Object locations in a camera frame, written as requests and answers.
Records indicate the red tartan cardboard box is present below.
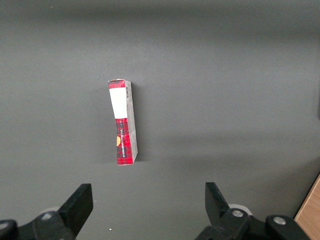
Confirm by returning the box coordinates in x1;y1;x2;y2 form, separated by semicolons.
107;78;139;167

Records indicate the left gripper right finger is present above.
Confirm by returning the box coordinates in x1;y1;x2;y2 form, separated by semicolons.
194;181;308;240

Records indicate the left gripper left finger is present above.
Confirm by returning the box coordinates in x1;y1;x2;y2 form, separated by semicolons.
0;183;94;240

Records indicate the wooden drawer cabinet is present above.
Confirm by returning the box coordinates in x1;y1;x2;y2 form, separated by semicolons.
293;173;320;240

